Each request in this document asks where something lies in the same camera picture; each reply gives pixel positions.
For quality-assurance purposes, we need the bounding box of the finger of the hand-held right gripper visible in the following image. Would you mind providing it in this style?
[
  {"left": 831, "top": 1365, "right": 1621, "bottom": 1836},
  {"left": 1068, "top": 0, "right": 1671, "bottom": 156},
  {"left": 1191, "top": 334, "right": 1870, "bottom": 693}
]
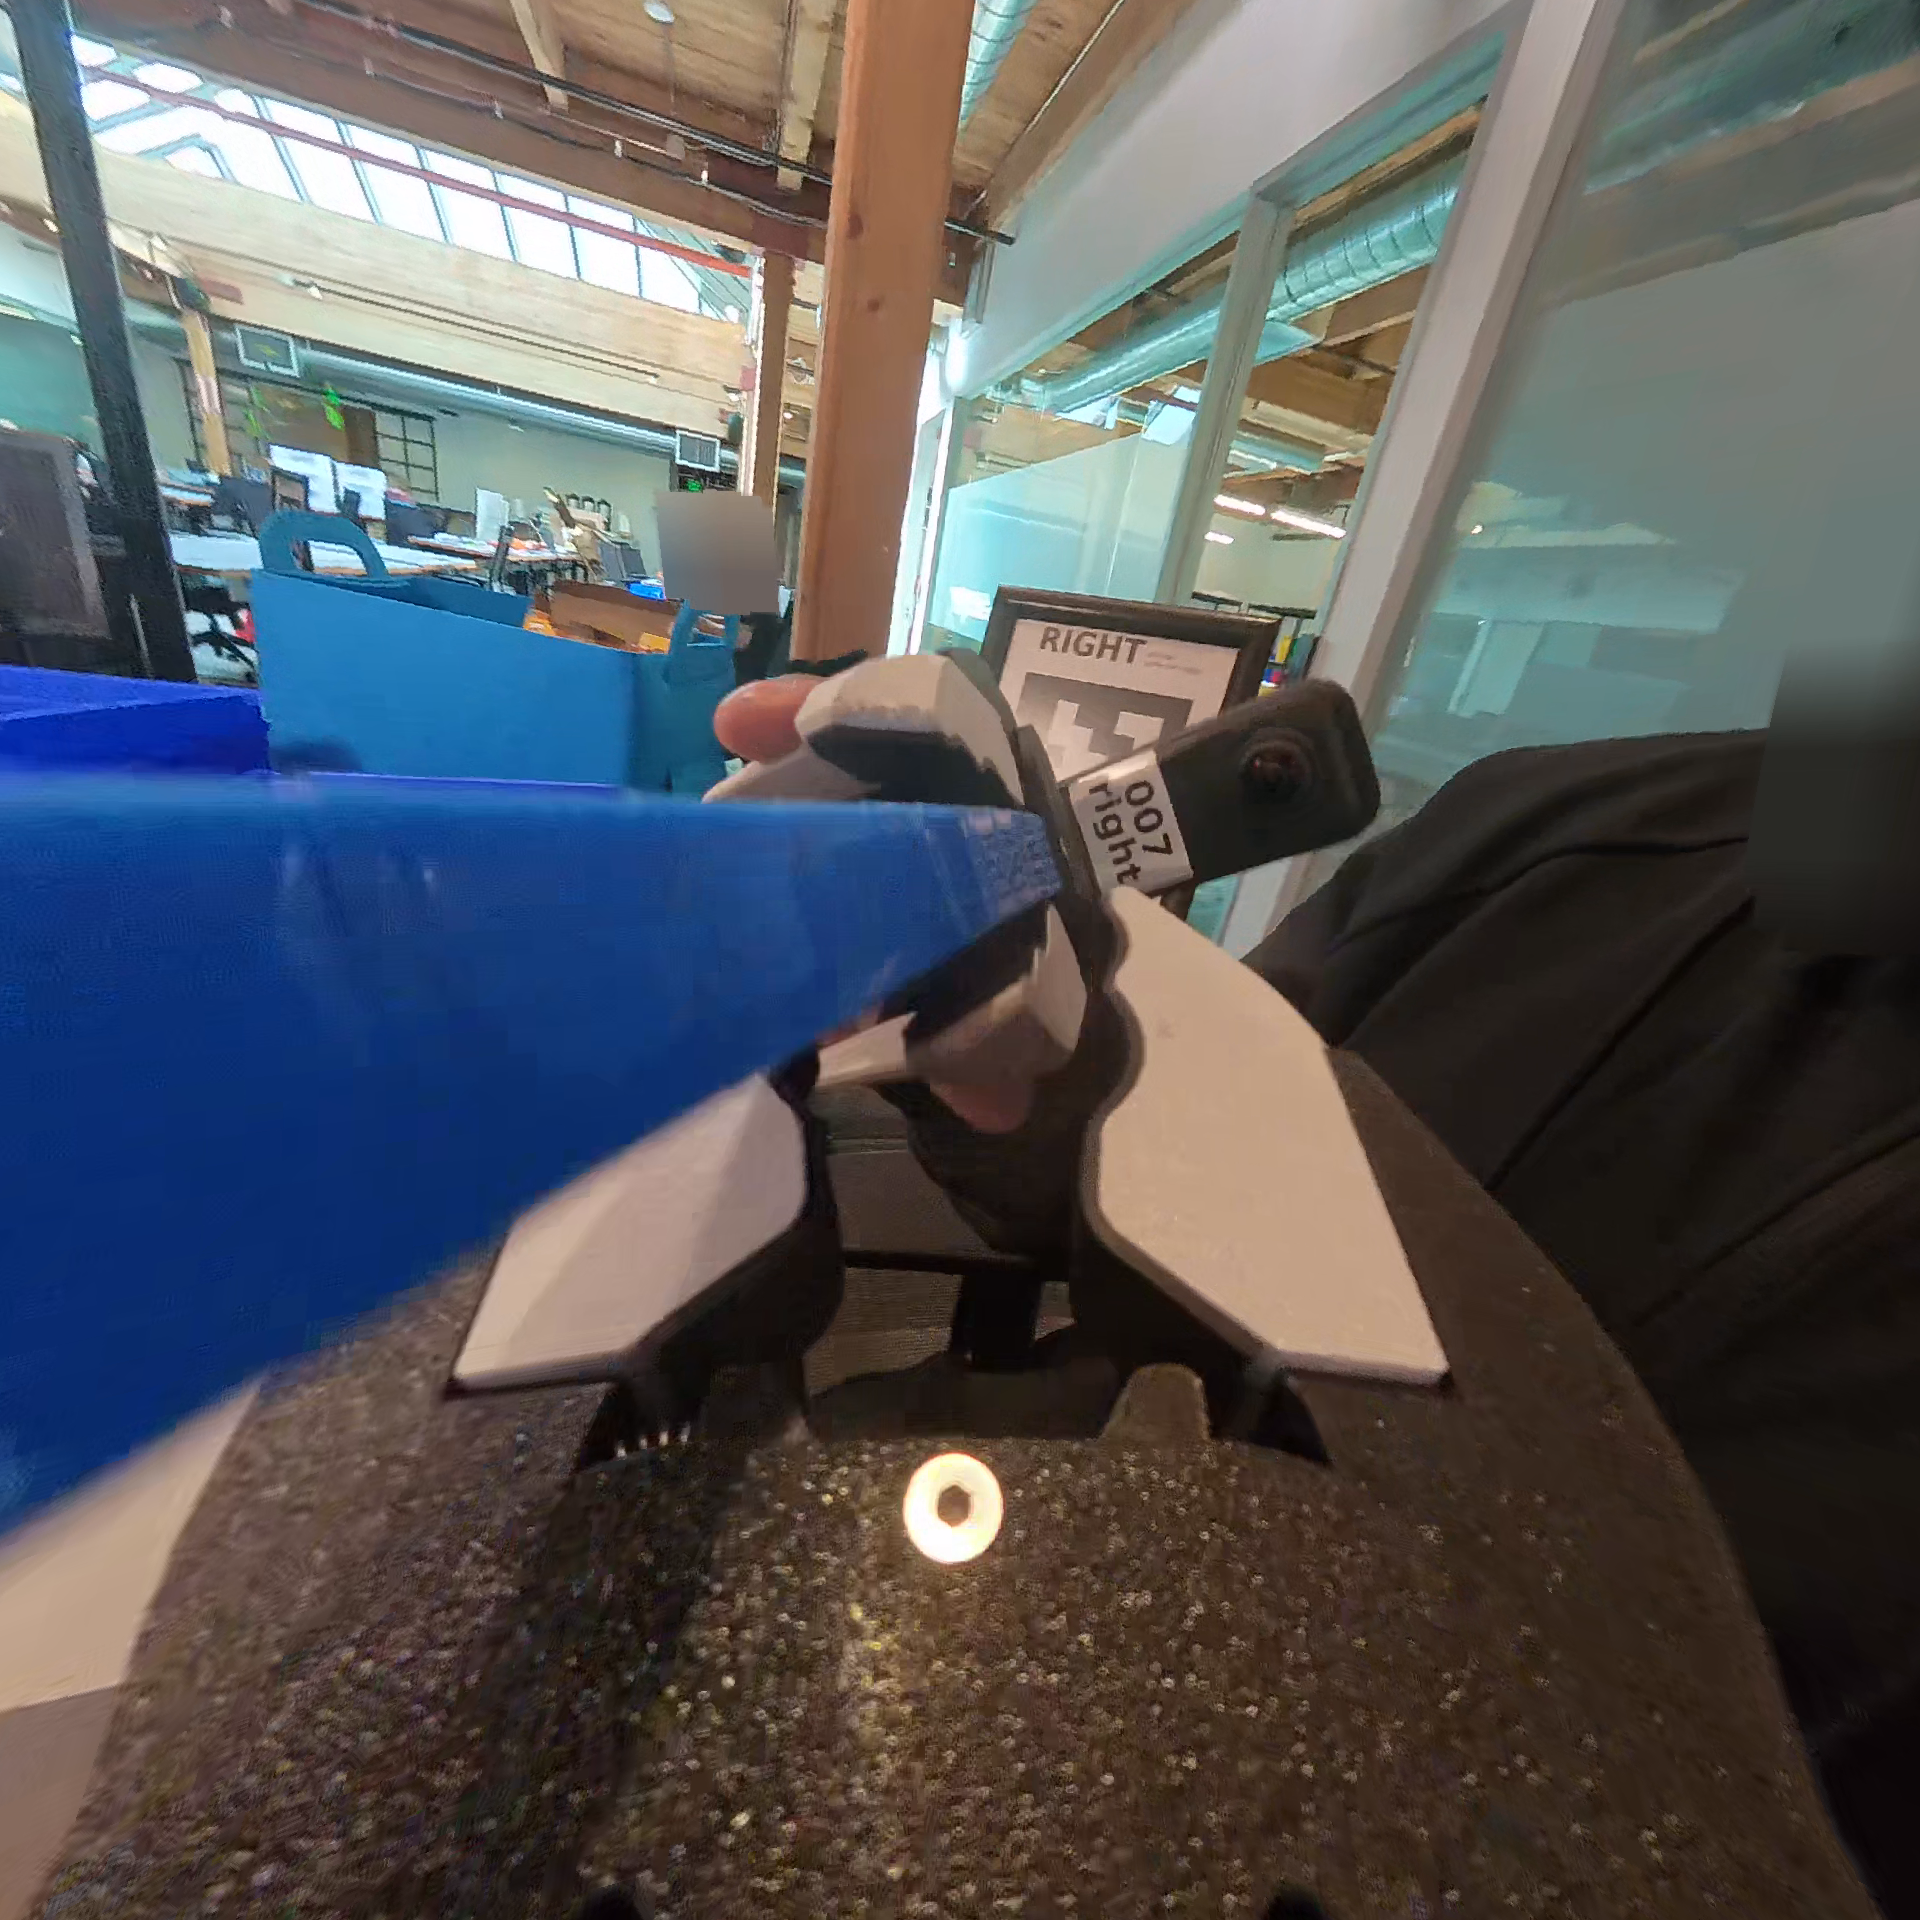
[
  {"left": 900, "top": 905, "right": 1090, "bottom": 1073},
  {"left": 794, "top": 655, "right": 1055, "bottom": 818}
]

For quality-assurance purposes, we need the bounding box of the glass office partition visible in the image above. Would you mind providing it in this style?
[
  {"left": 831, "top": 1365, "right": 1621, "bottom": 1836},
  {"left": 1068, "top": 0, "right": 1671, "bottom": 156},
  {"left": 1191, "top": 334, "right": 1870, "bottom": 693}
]
[{"left": 900, "top": 0, "right": 1920, "bottom": 961}]

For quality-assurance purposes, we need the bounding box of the black disc floor stand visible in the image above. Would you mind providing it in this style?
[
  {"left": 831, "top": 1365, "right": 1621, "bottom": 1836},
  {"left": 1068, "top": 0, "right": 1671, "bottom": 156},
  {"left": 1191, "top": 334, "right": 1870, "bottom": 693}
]
[{"left": 7, "top": 0, "right": 199, "bottom": 685}]

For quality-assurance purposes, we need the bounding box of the wooden post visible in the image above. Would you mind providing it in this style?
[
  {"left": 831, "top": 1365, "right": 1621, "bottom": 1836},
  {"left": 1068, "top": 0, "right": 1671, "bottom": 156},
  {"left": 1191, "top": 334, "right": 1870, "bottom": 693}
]
[{"left": 791, "top": 0, "right": 981, "bottom": 664}]

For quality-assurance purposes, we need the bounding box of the person's black clothing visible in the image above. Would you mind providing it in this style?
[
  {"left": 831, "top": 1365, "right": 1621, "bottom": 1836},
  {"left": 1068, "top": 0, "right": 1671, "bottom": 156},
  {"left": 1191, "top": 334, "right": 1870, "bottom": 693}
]
[{"left": 1244, "top": 729, "right": 1920, "bottom": 1801}]

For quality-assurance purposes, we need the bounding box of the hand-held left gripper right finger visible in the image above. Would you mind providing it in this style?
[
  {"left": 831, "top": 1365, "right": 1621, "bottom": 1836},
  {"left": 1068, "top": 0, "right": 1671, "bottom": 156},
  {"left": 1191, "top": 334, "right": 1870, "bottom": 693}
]
[{"left": 1068, "top": 893, "right": 1451, "bottom": 1442}]

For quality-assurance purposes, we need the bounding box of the person's right hand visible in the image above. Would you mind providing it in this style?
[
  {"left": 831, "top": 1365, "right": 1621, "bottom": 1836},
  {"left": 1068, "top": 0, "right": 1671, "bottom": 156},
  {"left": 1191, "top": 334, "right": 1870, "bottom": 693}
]
[{"left": 711, "top": 674, "right": 1058, "bottom": 1137}]

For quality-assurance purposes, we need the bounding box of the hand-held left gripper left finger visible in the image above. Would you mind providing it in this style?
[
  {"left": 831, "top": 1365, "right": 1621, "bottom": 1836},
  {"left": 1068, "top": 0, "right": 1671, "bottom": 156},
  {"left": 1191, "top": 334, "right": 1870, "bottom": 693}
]
[{"left": 451, "top": 1068, "right": 851, "bottom": 1454}]

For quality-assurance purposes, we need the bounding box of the blue bin close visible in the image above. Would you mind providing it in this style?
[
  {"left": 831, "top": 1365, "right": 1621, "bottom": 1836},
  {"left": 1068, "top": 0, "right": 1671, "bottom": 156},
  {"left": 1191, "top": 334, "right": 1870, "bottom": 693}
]
[{"left": 0, "top": 772, "right": 1071, "bottom": 1538}]

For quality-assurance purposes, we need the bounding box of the blue plastic bin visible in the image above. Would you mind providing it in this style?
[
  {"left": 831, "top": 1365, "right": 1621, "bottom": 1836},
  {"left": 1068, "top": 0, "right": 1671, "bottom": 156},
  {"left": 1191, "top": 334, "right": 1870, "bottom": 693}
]
[{"left": 0, "top": 664, "right": 277, "bottom": 776}]

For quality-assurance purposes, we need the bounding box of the teal partition panel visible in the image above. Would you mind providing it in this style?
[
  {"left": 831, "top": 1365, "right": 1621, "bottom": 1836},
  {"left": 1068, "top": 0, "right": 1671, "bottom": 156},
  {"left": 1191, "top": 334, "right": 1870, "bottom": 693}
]
[{"left": 247, "top": 509, "right": 741, "bottom": 791}]

